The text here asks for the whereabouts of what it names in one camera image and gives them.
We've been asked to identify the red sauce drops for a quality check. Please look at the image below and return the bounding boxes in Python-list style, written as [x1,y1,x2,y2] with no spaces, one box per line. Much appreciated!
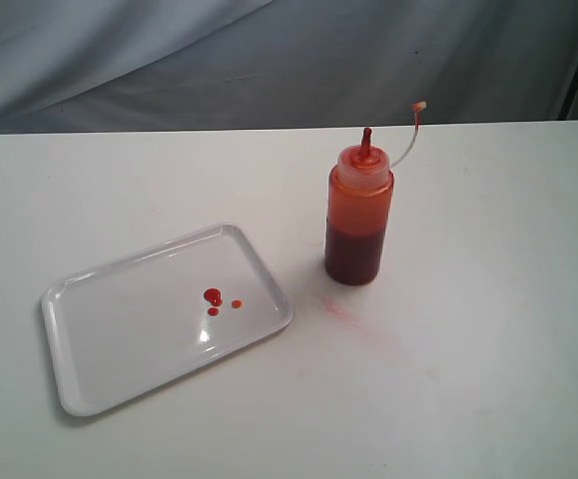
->
[203,287,244,317]

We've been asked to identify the grey backdrop cloth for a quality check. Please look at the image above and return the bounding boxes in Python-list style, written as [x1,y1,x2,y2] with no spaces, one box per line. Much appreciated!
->
[0,1,578,134]

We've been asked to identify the white rectangular plastic tray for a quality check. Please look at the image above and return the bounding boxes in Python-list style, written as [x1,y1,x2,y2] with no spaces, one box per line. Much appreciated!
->
[41,224,294,417]

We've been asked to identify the red sauce squeeze bottle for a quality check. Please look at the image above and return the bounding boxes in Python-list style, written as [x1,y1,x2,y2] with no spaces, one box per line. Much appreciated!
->
[324,101,427,285]

